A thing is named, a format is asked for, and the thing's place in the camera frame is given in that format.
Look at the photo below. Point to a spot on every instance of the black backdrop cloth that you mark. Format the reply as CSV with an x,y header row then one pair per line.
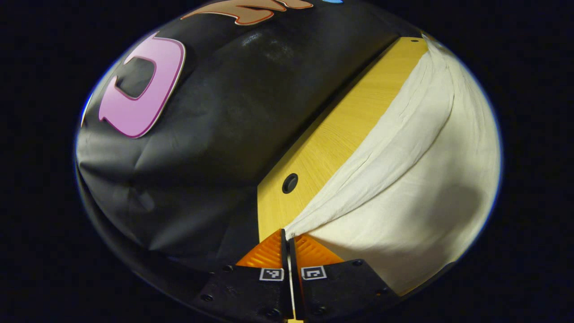
x,y
215,134

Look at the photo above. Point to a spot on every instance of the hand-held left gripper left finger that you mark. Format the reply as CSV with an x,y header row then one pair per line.
x,y
251,291

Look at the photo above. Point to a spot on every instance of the white jeans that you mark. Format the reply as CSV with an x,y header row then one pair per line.
x,y
417,179

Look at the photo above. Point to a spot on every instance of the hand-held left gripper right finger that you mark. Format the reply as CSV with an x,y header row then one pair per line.
x,y
345,291

